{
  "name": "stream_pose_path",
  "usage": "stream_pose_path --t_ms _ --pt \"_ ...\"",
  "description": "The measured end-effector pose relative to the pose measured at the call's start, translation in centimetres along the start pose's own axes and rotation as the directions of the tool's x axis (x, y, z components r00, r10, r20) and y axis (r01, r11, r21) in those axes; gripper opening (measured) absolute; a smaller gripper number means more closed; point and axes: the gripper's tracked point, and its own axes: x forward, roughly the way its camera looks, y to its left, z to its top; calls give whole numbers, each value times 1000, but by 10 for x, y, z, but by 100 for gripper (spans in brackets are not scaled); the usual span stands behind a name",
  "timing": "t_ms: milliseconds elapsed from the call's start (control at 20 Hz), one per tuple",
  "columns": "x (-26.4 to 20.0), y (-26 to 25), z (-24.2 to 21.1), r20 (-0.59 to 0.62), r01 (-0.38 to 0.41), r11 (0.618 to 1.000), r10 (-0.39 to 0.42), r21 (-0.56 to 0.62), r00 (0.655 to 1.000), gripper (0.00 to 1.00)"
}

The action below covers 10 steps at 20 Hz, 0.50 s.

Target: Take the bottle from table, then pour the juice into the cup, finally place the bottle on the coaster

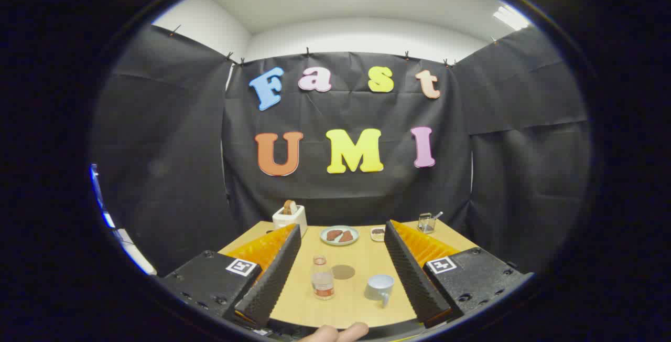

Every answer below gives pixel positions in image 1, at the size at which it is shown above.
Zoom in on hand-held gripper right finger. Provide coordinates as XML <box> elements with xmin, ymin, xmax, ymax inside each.
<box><xmin>384</xmin><ymin>220</ymin><xmax>534</xmax><ymax>329</ymax></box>

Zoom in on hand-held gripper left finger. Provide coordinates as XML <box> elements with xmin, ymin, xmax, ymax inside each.
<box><xmin>156</xmin><ymin>223</ymin><xmax>302</xmax><ymax>329</ymax></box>

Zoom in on light blue cup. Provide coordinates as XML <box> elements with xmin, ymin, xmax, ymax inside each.
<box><xmin>364</xmin><ymin>274</ymin><xmax>395</xmax><ymax>308</ymax></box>

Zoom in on clear juice bottle red label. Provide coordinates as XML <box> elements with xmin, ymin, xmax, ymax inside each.
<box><xmin>311</xmin><ymin>254</ymin><xmax>336</xmax><ymax>301</ymax></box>

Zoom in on wooden table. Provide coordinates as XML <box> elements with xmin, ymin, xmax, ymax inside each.
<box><xmin>218</xmin><ymin>220</ymin><xmax>479</xmax><ymax>329</ymax></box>

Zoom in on white toaster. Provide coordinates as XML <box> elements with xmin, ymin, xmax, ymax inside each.
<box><xmin>272</xmin><ymin>205</ymin><xmax>308</xmax><ymax>238</ymax></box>

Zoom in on light green plate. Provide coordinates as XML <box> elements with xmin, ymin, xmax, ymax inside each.
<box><xmin>320</xmin><ymin>225</ymin><xmax>360</xmax><ymax>247</ymax></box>

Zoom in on black backdrop cloth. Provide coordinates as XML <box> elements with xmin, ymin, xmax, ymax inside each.
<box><xmin>90</xmin><ymin>24</ymin><xmax>592</xmax><ymax>277</ymax></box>

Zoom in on small ceiling light panel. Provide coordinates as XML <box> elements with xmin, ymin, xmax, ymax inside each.
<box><xmin>493</xmin><ymin>5</ymin><xmax>531</xmax><ymax>31</ymax></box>

